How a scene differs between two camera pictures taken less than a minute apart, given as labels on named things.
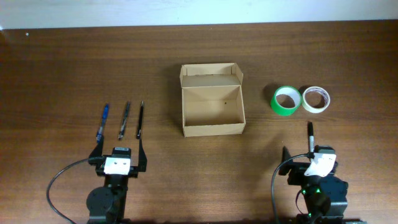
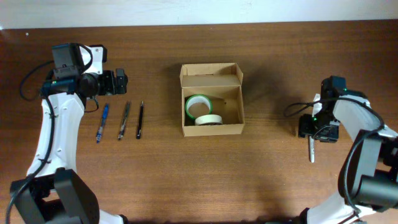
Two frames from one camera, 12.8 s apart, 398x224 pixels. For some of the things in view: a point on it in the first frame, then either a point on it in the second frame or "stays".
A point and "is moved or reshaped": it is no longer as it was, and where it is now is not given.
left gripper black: [134, 170] → [120, 81]
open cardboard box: [212, 99] stays
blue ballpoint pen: [101, 129] stays
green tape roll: [290, 91] → [198, 98]
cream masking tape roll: [315, 99] is moved or reshaped
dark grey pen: [124, 122] stays
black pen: [140, 121] stays
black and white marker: [311, 140] stays
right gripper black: [296, 169] → [325, 134]
